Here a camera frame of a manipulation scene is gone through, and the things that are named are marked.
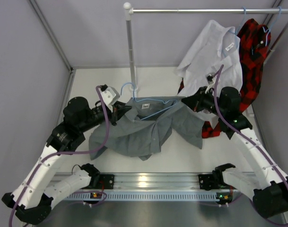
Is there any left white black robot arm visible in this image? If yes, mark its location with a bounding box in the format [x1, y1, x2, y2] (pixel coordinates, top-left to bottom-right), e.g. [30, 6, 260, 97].
[1, 93, 131, 226]

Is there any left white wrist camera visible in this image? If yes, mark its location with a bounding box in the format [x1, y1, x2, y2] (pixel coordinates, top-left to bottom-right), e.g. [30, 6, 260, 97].
[100, 85, 120, 112]

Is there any blue hanger under plaid shirt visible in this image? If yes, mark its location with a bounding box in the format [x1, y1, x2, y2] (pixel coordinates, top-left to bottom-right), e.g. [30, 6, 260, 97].
[251, 6, 282, 54]

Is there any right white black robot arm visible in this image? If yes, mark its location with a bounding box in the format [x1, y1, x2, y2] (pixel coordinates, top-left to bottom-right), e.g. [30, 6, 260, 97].
[182, 87, 288, 218]

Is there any white collared shirt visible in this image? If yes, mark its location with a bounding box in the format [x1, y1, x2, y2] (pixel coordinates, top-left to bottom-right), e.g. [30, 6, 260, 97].
[176, 19, 243, 121]

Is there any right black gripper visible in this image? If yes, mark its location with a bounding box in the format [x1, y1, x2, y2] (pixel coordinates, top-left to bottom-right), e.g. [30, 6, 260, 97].
[182, 86, 226, 117]

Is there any light blue wire hanger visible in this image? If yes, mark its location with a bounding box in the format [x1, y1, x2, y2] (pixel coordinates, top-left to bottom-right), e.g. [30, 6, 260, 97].
[120, 82, 178, 121]

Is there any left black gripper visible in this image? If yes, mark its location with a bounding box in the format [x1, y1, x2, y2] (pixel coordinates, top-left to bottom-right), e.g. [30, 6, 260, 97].
[78, 100, 131, 132]

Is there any aluminium mounting rail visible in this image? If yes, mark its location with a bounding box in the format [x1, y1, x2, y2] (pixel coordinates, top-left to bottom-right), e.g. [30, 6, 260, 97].
[49, 172, 256, 192]

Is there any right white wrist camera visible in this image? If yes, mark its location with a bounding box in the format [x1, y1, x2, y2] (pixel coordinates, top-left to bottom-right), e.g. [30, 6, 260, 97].
[205, 73, 217, 93]

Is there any grey button-up shirt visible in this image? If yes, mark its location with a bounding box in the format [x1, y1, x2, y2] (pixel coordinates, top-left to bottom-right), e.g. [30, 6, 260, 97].
[89, 96, 204, 161]

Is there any red black plaid shirt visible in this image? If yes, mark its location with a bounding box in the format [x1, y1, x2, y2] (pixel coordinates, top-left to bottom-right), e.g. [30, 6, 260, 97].
[178, 18, 271, 139]

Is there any silver clothes rack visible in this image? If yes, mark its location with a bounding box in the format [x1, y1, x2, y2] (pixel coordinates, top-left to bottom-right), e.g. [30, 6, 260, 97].
[123, 0, 288, 83]

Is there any blue hanger under white shirt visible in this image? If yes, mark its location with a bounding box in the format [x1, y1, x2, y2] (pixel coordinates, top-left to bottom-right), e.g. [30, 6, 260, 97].
[223, 7, 247, 58]

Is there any grey slotted cable duct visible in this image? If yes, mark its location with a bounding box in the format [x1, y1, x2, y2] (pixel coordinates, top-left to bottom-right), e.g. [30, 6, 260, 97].
[65, 192, 219, 202]

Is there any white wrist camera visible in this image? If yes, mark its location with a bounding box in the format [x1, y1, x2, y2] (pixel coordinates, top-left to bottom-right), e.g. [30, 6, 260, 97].
[205, 73, 217, 93]
[100, 85, 120, 112]

